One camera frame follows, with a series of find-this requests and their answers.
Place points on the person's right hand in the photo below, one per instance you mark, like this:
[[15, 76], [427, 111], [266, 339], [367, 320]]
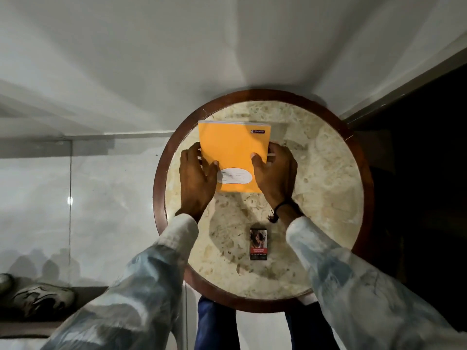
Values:
[[275, 178]]

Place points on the person's right forearm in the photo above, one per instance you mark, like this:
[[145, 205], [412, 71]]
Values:
[[357, 287]]

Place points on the dark wooden door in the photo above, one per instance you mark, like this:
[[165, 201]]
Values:
[[419, 196]]

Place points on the black wrist thread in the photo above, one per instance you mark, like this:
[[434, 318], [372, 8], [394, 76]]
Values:
[[282, 209]]

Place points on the person's left thumb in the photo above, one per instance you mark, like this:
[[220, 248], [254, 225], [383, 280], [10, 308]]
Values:
[[213, 173]]

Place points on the small dark printed box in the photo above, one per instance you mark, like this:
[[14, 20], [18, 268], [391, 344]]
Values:
[[258, 244]]

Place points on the person's blue trouser legs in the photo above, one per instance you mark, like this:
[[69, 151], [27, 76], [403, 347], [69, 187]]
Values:
[[219, 324]]

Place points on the person's left forearm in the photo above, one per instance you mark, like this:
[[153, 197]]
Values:
[[146, 287]]

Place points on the orange notebook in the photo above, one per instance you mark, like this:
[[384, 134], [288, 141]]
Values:
[[233, 149]]

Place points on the person's left hand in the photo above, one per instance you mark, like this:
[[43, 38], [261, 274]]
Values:
[[195, 185]]

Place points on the grey patterned shoe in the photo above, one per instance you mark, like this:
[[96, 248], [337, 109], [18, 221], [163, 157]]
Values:
[[40, 298]]

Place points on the round marble wood-rimmed table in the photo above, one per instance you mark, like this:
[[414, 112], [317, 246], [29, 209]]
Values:
[[321, 185]]

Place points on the person's right thumb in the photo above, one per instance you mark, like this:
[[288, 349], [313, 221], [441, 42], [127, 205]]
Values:
[[257, 167]]

